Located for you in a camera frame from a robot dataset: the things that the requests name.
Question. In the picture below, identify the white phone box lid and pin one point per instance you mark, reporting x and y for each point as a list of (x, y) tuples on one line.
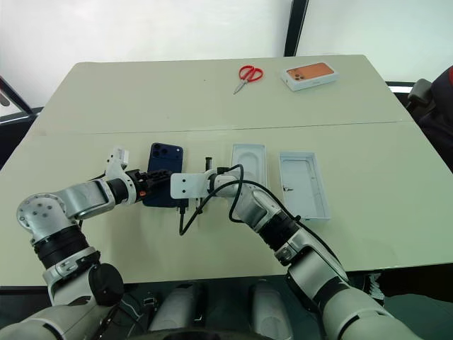
[(304, 184)]

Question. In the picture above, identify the grey rounded robot leg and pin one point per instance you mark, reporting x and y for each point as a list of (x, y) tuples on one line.
[(270, 308), (178, 308)]

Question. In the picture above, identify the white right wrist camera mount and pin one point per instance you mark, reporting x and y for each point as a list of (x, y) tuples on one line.
[(187, 185)]

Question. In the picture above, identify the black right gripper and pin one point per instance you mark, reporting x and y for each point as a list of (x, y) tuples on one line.
[(182, 206)]

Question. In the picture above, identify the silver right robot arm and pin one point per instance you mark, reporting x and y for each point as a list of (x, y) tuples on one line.
[(304, 258)]

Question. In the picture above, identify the dark metal frame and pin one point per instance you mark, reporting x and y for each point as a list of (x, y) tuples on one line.
[(16, 106)]

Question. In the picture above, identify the striped white and black object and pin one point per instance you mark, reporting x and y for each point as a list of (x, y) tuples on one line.
[(374, 285)]

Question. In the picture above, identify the black vertical post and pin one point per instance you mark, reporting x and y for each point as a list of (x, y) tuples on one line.
[(295, 26)]

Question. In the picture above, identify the dark blue smartphone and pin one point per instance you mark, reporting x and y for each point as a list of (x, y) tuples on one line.
[(169, 156)]

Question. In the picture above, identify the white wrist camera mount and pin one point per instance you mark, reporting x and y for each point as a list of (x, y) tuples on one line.
[(116, 166), (187, 185)]

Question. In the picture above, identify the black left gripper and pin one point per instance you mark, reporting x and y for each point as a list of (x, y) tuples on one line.
[(144, 184)]

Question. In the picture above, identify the black office chair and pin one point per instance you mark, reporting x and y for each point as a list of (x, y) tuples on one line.
[(435, 106)]

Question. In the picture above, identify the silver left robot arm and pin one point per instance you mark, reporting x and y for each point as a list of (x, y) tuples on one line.
[(81, 196)]

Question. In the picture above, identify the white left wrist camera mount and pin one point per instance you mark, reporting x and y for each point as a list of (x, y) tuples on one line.
[(116, 166)]

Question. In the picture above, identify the white box with orange phone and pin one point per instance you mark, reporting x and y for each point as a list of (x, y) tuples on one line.
[(309, 75)]

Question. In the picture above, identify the white phone box base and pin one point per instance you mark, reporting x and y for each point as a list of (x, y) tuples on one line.
[(249, 157)]

